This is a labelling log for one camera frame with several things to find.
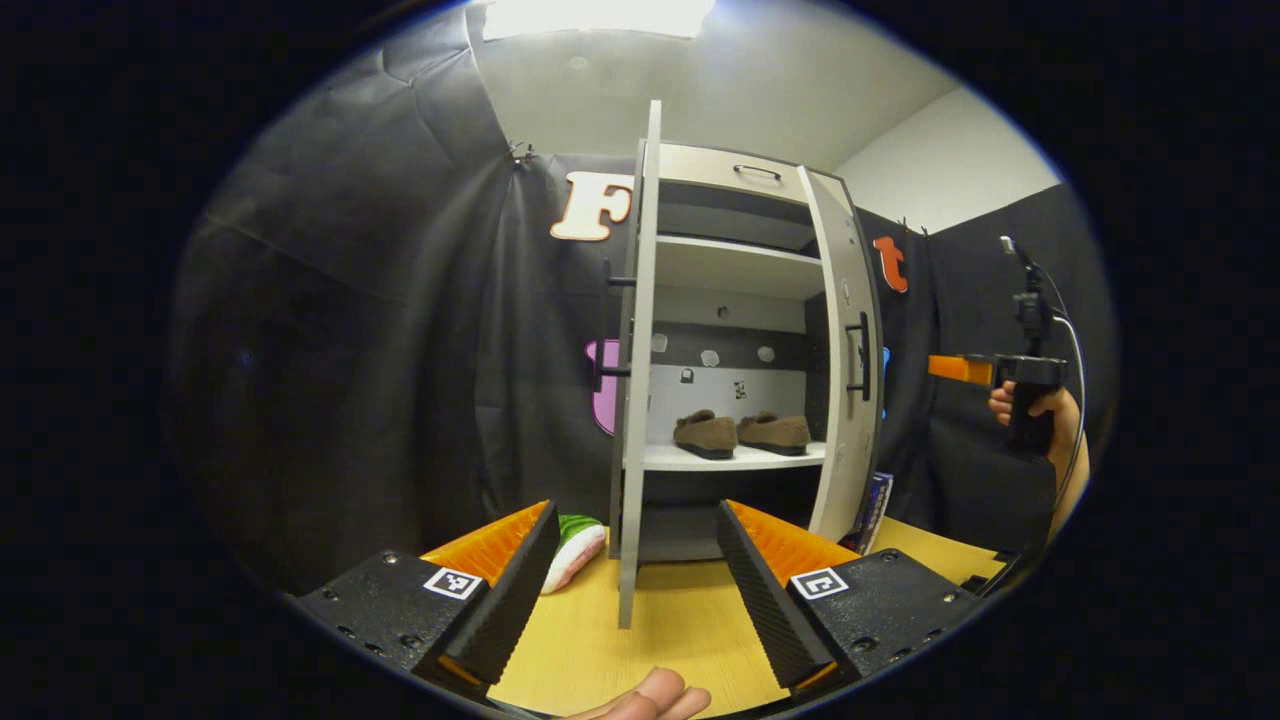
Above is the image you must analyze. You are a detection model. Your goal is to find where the white shoe cabinet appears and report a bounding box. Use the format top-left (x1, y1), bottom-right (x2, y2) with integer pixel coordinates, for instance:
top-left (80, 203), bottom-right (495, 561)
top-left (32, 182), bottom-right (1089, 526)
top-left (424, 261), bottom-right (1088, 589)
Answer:
top-left (590, 100), bottom-right (886, 631)

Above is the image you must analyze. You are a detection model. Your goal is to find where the white cabinet door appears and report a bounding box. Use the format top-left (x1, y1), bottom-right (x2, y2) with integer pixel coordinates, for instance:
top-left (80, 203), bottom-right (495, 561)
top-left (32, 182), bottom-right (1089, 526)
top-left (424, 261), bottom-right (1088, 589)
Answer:
top-left (797, 165), bottom-right (886, 546)
top-left (590, 100), bottom-right (663, 631)

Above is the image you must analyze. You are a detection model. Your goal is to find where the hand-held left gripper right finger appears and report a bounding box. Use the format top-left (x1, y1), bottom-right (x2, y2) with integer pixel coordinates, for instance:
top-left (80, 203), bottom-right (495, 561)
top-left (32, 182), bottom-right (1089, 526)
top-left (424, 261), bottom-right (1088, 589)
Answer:
top-left (716, 500), bottom-right (986, 693)

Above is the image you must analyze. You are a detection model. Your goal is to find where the ceiling light panel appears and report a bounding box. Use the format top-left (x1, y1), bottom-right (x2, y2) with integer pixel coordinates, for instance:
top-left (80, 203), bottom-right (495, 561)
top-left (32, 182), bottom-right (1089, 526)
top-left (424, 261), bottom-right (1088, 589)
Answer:
top-left (483, 0), bottom-right (717, 41)

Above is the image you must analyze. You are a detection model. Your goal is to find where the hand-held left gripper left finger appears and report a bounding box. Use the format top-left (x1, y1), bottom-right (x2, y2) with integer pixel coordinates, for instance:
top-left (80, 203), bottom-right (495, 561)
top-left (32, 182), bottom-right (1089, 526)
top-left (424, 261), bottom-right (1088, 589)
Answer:
top-left (290, 500), bottom-right (561, 699)

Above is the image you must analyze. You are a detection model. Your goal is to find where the blue printed box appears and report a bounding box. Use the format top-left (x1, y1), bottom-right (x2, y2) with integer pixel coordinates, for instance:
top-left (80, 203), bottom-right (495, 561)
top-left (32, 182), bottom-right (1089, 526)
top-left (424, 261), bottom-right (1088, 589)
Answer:
top-left (840, 472), bottom-right (894, 556)

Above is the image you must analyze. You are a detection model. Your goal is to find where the brown fuzzy shoe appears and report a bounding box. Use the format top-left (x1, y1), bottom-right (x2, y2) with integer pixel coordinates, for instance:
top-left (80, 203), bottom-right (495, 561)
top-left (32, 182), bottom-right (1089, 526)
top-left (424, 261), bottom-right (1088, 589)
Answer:
top-left (672, 409), bottom-right (739, 461)
top-left (737, 411), bottom-right (812, 457)

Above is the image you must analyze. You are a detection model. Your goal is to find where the thin gripper cable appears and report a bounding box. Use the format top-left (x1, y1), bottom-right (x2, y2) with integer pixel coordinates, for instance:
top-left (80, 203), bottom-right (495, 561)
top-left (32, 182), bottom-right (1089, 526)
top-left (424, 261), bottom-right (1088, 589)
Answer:
top-left (1045, 270), bottom-right (1088, 511)

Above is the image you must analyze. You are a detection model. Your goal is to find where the green striped plush toy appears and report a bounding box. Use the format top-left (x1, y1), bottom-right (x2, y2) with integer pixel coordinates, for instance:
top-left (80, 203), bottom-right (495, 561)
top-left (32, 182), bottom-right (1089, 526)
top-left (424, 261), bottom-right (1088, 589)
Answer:
top-left (540, 515), bottom-right (608, 596)

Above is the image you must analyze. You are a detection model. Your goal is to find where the black backdrop cloth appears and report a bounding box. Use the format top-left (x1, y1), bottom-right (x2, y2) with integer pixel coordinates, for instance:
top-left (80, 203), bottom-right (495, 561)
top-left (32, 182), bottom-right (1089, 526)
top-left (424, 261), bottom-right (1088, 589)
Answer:
top-left (170, 5), bottom-right (1119, 601)

